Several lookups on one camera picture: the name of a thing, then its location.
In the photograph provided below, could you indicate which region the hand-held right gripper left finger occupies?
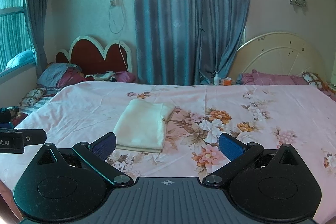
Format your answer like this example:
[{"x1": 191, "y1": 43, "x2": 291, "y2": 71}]
[{"x1": 37, "y1": 132, "x2": 133, "y2": 186}]

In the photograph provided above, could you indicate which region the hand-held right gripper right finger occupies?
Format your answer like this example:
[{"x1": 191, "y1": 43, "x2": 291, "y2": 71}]
[{"x1": 203, "y1": 133, "x2": 301, "y2": 186}]

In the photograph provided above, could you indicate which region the white knit sweater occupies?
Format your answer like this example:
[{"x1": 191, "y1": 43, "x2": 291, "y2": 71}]
[{"x1": 113, "y1": 98, "x2": 176, "y2": 153}]

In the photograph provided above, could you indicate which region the striped bed sheet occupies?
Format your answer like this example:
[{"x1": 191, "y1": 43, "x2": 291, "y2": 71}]
[{"x1": 20, "y1": 97, "x2": 57, "y2": 115}]

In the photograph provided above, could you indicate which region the dark checked pillow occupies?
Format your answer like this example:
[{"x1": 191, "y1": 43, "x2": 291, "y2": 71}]
[{"x1": 18, "y1": 87, "x2": 48, "y2": 107}]

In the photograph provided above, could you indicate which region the pink floral bed sheet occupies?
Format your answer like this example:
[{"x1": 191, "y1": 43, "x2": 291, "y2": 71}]
[{"x1": 0, "y1": 81, "x2": 336, "y2": 223}]

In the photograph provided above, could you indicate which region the light blue quilt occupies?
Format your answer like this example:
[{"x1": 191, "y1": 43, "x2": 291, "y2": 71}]
[{"x1": 6, "y1": 49, "x2": 36, "y2": 69}]

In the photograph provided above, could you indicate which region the blue-grey pillow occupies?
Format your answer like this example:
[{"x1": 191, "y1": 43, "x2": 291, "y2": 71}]
[{"x1": 37, "y1": 63, "x2": 79, "y2": 88}]

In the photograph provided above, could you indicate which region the dark patterned cloth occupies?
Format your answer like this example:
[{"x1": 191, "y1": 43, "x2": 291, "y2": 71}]
[{"x1": 84, "y1": 71, "x2": 116, "y2": 82}]

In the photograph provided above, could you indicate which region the magenta pillow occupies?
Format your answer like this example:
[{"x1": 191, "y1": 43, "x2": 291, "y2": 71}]
[{"x1": 115, "y1": 71, "x2": 137, "y2": 83}]

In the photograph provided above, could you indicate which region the crimson cloth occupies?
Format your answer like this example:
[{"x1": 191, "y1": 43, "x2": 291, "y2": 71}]
[{"x1": 56, "y1": 68, "x2": 85, "y2": 87}]

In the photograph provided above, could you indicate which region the pink striped pillow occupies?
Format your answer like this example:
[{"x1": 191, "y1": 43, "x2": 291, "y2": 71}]
[{"x1": 241, "y1": 69, "x2": 310, "y2": 86}]

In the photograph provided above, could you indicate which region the red heart-shaped headboard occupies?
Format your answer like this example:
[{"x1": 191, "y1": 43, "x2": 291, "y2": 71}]
[{"x1": 56, "y1": 35, "x2": 133, "y2": 76}]

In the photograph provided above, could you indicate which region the cream round headboard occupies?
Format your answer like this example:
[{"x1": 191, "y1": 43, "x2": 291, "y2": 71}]
[{"x1": 228, "y1": 32, "x2": 332, "y2": 83}]

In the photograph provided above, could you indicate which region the checked cushion with red trim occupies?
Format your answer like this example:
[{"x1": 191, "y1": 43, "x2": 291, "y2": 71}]
[{"x1": 302, "y1": 72, "x2": 329, "y2": 90}]

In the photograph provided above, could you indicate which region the window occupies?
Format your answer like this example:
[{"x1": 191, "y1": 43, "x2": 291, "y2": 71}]
[{"x1": 0, "y1": 0, "x2": 36, "y2": 72}]

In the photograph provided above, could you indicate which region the narrow blue-grey curtain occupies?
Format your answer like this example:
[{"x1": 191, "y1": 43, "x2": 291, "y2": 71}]
[{"x1": 21, "y1": 0, "x2": 56, "y2": 77}]

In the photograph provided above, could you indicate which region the wide blue-grey curtain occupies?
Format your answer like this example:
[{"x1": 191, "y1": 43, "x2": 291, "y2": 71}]
[{"x1": 133, "y1": 0, "x2": 252, "y2": 86}]

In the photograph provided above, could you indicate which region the thin white headboard cable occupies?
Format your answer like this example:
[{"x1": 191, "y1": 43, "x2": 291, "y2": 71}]
[{"x1": 118, "y1": 40, "x2": 130, "y2": 71}]

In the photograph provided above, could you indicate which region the white looped wall cable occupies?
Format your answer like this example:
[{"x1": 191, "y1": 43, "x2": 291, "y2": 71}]
[{"x1": 108, "y1": 5, "x2": 126, "y2": 34}]

